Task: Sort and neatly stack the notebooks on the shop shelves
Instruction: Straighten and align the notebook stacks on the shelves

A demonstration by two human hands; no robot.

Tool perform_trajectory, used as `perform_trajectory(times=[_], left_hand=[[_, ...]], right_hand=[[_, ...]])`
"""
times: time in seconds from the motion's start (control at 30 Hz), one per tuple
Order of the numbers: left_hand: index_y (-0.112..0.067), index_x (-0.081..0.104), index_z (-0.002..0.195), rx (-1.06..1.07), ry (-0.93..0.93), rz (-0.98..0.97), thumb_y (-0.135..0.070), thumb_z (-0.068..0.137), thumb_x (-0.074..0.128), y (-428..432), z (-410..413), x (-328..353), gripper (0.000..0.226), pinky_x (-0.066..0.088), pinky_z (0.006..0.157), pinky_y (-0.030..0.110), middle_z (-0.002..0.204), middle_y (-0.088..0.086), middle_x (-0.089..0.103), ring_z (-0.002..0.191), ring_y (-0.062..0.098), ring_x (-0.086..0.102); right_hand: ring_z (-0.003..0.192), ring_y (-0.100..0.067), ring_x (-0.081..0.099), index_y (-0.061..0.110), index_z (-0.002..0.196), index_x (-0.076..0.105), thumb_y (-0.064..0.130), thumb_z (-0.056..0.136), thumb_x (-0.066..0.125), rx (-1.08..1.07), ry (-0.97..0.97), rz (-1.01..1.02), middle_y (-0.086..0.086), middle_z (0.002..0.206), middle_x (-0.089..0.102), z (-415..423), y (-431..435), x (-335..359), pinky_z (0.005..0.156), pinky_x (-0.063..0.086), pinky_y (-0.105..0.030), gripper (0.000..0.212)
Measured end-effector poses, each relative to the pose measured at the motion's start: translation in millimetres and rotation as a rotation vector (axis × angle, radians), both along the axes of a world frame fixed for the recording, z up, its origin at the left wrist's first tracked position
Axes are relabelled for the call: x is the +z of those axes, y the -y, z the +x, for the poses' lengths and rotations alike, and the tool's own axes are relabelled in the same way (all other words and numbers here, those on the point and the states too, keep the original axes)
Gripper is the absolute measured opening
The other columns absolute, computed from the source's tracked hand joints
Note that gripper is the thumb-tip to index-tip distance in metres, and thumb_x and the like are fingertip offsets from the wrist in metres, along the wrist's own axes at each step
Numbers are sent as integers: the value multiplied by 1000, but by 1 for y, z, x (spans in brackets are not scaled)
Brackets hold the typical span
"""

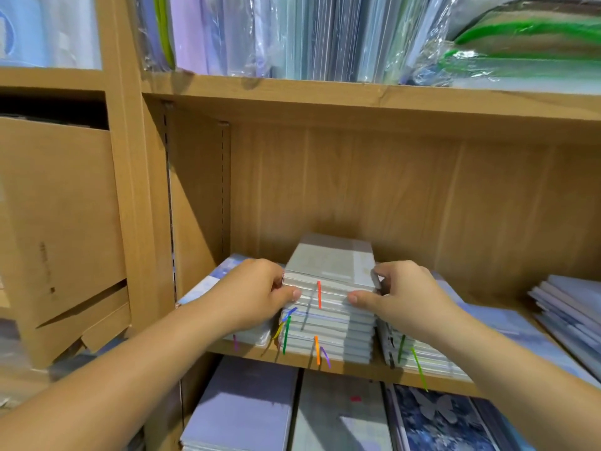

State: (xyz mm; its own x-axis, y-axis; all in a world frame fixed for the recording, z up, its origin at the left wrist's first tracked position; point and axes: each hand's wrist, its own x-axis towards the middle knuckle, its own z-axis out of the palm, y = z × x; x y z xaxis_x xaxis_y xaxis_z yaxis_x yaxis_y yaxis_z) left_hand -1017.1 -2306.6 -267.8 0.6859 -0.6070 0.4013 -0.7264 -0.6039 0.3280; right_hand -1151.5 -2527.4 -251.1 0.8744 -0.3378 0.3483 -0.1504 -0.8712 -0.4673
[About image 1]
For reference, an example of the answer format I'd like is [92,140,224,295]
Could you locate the lilac cover notebook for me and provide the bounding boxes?
[177,255,285,350]

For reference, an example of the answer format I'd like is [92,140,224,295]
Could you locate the stack of sage cover notebooks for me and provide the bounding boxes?
[275,234,383,365]

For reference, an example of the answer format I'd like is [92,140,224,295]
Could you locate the blue butterfly cover notebook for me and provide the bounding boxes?
[385,383,513,451]

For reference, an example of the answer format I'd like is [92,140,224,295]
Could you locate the wooden shelf unit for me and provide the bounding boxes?
[0,0,601,451]

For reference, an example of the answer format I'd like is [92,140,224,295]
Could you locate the snowy tree notebook stack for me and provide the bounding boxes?
[460,303,601,389]

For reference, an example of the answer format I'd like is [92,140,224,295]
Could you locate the person's right hand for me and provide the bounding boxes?
[347,261,461,346]

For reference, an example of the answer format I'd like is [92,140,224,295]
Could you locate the pile of small notebooks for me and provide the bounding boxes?
[528,274,601,380]

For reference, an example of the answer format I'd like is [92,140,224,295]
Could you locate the blue white packaged items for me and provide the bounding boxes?
[0,0,103,71]

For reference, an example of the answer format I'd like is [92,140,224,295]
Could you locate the person's left forearm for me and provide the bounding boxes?
[0,300,236,451]

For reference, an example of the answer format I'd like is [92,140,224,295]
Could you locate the person's right forearm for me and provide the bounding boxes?
[432,309,601,451]

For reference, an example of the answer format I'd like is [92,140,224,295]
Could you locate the person's left hand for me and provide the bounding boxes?
[199,259,304,334]

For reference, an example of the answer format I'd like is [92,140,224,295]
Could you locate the large plain lilac notebook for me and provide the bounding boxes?
[181,355,302,451]

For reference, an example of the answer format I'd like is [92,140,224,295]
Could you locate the pastel grid pattern notebook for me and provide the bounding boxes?
[289,369,394,451]

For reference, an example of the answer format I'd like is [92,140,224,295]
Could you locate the row of plastic wrapped folders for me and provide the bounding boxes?
[131,0,452,85]

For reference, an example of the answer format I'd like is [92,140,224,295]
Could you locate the stack of flat wrapped packets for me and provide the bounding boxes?
[0,319,146,451]

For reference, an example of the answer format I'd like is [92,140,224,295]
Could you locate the stack of green edged packets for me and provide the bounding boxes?
[413,0,601,95]

